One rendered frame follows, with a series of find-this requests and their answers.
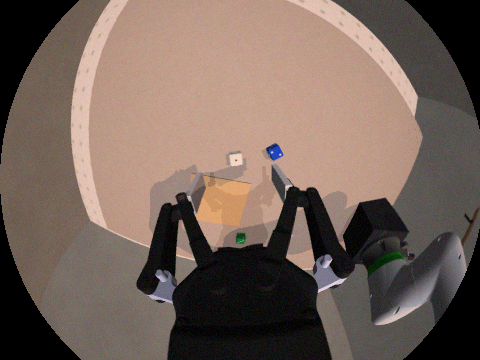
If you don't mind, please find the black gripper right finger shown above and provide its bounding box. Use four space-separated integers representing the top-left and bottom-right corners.
254 164 355 293

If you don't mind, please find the white die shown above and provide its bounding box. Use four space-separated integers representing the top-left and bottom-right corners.
229 151 243 167

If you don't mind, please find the green die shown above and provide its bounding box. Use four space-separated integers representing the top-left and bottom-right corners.
236 233 246 244

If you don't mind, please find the blue die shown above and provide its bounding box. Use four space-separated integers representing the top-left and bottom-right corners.
266 143 283 161

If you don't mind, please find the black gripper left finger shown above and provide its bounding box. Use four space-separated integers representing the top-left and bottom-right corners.
136 172 229 304

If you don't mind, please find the orange mat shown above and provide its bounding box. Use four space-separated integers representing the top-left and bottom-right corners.
195 175 251 226

